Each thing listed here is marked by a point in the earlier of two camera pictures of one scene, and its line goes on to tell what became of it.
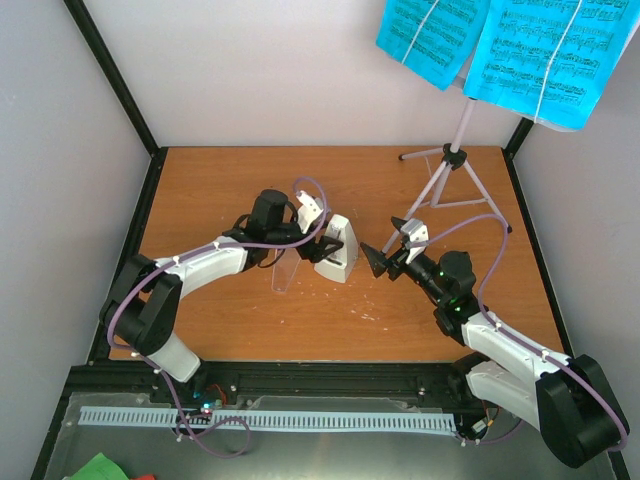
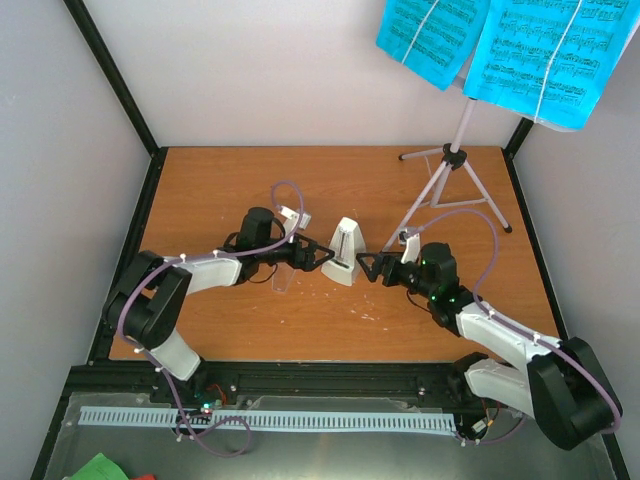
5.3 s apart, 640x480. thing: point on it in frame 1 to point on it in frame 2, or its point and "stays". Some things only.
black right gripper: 380,263 to 381,261
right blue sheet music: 550,61 stays
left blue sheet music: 433,37 stays
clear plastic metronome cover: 286,264 stays
